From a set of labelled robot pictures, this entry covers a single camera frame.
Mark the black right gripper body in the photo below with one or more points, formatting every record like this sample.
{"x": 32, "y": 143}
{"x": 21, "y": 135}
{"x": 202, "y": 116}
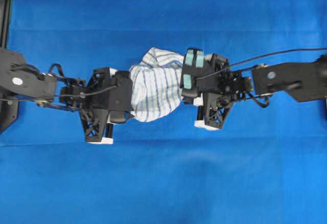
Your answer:
{"x": 218, "y": 92}

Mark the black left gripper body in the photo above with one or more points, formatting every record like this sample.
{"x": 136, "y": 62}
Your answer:
{"x": 90, "y": 99}

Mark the white blue striped towel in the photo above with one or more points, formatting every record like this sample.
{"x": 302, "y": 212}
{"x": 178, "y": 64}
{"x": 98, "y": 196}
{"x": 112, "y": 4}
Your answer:
{"x": 156, "y": 88}

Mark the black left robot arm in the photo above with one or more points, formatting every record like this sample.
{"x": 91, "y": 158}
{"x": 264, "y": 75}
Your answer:
{"x": 21, "y": 81}

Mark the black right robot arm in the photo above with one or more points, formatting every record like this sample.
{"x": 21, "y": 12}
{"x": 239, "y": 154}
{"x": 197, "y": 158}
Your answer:
{"x": 303, "y": 81}

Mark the blue table cloth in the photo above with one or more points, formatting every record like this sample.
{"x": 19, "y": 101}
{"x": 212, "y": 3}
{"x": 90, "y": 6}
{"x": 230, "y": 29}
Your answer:
{"x": 267, "y": 165}

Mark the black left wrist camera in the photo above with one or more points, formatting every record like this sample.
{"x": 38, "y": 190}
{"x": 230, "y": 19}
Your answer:
{"x": 120, "y": 108}

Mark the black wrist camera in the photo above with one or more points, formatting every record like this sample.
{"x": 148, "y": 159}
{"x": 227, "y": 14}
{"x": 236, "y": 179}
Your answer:
{"x": 198, "y": 74}
{"x": 120, "y": 108}

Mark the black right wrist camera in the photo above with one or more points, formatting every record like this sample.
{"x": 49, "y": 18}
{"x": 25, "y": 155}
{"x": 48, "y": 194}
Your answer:
{"x": 198, "y": 74}

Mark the black frame rail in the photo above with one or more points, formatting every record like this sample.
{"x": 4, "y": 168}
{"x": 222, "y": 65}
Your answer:
{"x": 5, "y": 21}

